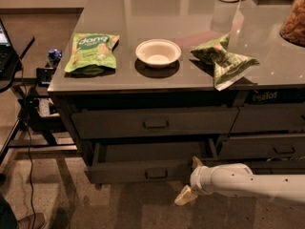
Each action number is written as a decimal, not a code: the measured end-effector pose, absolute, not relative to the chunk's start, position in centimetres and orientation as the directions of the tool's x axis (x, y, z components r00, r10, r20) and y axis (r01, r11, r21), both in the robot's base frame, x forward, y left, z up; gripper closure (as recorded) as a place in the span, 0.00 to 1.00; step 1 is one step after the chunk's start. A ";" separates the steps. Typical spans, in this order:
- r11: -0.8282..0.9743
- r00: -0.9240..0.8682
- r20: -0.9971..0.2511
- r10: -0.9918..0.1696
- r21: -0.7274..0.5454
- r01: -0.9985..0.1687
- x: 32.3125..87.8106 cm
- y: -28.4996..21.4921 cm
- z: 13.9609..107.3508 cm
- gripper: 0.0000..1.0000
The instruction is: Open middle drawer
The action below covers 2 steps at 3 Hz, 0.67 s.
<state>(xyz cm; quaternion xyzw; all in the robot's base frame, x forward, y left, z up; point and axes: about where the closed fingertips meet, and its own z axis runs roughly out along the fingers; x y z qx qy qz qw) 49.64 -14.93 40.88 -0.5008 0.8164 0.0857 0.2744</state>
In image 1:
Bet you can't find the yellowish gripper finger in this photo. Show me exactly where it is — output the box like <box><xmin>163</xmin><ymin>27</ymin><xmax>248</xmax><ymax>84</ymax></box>
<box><xmin>192</xmin><ymin>156</ymin><xmax>204</xmax><ymax>170</ymax></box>
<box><xmin>174</xmin><ymin>185</ymin><xmax>197</xmax><ymax>206</ymax></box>

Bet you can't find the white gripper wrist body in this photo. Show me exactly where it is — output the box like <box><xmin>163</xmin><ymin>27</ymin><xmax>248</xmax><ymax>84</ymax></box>
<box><xmin>190</xmin><ymin>166</ymin><xmax>212</xmax><ymax>195</ymax></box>

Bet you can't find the drawer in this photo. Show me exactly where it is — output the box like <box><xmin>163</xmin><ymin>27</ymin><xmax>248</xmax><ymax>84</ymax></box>
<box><xmin>71</xmin><ymin>107</ymin><xmax>238</xmax><ymax>139</ymax></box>
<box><xmin>218</xmin><ymin>134</ymin><xmax>305</xmax><ymax>159</ymax></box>
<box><xmin>85</xmin><ymin>136</ymin><xmax>216</xmax><ymax>184</ymax></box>
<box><xmin>231</xmin><ymin>104</ymin><xmax>305</xmax><ymax>133</ymax></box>
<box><xmin>247</xmin><ymin>160</ymin><xmax>305</xmax><ymax>175</ymax></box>

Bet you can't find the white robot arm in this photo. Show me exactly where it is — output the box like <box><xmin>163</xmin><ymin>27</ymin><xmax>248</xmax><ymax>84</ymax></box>
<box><xmin>174</xmin><ymin>156</ymin><xmax>305</xmax><ymax>207</ymax></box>

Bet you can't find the dark cabinet counter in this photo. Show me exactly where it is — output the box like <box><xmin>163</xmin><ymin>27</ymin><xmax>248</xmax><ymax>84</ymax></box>
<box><xmin>49</xmin><ymin>0</ymin><xmax>305</xmax><ymax>183</ymax></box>

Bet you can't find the crumpled green snack bag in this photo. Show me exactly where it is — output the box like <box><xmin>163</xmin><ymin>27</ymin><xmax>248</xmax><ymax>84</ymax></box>
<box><xmin>191</xmin><ymin>33</ymin><xmax>259</xmax><ymax>91</ymax></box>

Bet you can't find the peatos snack bag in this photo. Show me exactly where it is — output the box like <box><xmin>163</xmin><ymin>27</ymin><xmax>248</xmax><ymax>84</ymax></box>
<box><xmin>245</xmin><ymin>89</ymin><xmax>305</xmax><ymax>105</ymax></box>

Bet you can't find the white paper bowl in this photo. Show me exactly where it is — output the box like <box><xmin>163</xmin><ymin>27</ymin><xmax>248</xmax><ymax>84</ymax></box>
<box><xmin>135</xmin><ymin>39</ymin><xmax>181</xmax><ymax>68</ymax></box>

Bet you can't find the green dang chips bag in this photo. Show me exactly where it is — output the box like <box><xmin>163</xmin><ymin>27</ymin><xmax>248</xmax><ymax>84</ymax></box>
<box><xmin>65</xmin><ymin>32</ymin><xmax>119</xmax><ymax>75</ymax></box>

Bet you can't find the jar of brown snacks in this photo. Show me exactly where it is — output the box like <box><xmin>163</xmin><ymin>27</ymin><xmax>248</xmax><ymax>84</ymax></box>
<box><xmin>279</xmin><ymin>0</ymin><xmax>305</xmax><ymax>47</ymax></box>

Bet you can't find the smartphone on stand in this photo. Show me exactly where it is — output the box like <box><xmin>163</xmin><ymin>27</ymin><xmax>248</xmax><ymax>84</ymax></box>
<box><xmin>36</xmin><ymin>68</ymin><xmax>55</xmax><ymax>87</ymax></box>

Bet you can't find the blue bottle cap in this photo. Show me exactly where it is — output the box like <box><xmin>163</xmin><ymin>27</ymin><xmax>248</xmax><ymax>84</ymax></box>
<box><xmin>48</xmin><ymin>49</ymin><xmax>63</xmax><ymax>67</ymax></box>

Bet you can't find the black laptop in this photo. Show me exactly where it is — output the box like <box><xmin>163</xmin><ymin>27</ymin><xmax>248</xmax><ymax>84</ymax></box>
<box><xmin>0</xmin><ymin>19</ymin><xmax>17</xmax><ymax>73</ymax></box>

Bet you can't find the black hanging cable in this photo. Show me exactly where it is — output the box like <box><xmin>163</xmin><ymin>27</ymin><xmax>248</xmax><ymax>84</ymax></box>
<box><xmin>18</xmin><ymin>57</ymin><xmax>38</xmax><ymax>229</ymax></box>

